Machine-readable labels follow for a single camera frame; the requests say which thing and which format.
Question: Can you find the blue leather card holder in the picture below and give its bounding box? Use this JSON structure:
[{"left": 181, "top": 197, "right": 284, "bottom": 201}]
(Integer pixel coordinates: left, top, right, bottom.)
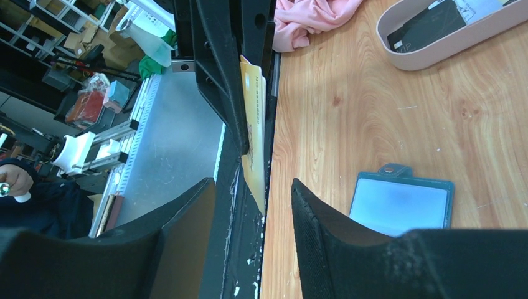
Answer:
[{"left": 349, "top": 163, "right": 455, "bottom": 237}]

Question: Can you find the black VIP card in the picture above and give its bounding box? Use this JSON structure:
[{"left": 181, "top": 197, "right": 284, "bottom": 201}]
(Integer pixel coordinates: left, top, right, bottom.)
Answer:
[{"left": 387, "top": 0, "right": 466, "bottom": 53}]

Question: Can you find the pink cloth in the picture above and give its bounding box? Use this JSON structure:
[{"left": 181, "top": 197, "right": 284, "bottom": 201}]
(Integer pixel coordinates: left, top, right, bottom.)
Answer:
[{"left": 273, "top": 0, "right": 362, "bottom": 53}]

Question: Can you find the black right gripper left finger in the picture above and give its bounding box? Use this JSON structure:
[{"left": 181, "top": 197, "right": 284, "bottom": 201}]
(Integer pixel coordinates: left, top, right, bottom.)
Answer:
[{"left": 1, "top": 178, "right": 216, "bottom": 298}]

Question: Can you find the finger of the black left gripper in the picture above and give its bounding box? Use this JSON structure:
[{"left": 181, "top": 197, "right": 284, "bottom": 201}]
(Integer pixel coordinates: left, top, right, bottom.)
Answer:
[
  {"left": 241, "top": 0, "right": 276, "bottom": 165},
  {"left": 173, "top": 1, "right": 249, "bottom": 155}
]

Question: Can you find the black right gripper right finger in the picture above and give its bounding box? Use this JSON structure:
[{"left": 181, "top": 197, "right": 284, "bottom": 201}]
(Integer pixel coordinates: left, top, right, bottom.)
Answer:
[{"left": 291, "top": 179, "right": 527, "bottom": 298}]

